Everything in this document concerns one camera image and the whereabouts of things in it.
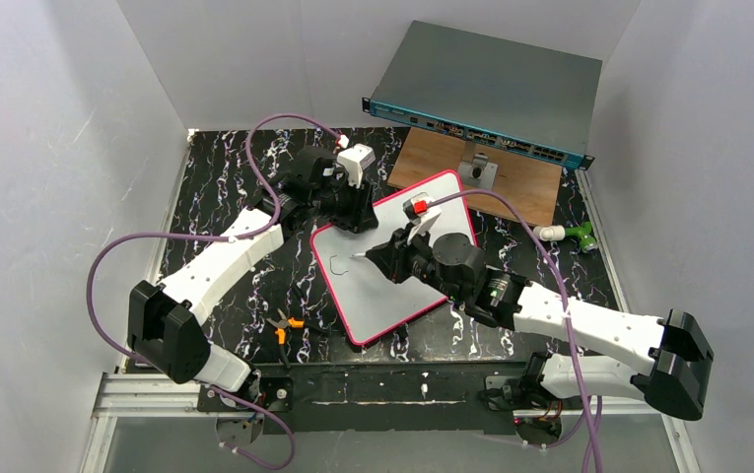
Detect pink framed whiteboard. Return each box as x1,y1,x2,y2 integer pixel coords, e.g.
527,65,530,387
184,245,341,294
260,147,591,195
309,169,462,346

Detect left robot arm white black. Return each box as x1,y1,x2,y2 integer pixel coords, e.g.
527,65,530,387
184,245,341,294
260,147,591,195
127,144,378,393

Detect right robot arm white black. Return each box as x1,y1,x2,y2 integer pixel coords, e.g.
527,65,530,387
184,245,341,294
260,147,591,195
363,228,715,421

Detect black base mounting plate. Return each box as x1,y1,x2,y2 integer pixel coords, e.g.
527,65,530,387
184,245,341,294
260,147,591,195
196,359,548,436

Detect white green plastic pipe fitting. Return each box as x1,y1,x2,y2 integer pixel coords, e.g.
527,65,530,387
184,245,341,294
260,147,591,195
532,221,598,252

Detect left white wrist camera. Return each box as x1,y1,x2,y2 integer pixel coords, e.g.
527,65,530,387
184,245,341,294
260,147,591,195
336,144,376,188

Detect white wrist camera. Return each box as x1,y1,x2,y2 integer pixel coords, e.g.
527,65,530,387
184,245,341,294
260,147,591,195
336,144,376,188
403,192,442,244

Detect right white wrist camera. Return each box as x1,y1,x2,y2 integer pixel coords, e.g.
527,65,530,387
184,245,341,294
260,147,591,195
403,192,442,244

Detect metal bracket with black knob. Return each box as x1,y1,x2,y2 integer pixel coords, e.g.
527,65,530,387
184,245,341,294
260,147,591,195
457,141,498,190

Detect orange handled pliers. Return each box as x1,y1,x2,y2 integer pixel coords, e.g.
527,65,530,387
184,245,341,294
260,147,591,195
265,309,329,370

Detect grey blue network switch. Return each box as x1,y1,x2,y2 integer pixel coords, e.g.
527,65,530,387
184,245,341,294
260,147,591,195
362,21,602,170

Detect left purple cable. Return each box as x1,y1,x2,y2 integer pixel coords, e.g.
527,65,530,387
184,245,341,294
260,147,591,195
86,113,352,471

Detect purple cable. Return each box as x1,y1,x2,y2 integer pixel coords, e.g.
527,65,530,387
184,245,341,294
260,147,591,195
86,113,352,471
428,189,606,473

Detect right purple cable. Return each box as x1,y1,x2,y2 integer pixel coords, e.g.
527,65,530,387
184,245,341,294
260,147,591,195
428,189,606,473

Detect aluminium frame rail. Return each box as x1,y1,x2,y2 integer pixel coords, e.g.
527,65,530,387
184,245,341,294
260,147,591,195
83,373,702,472

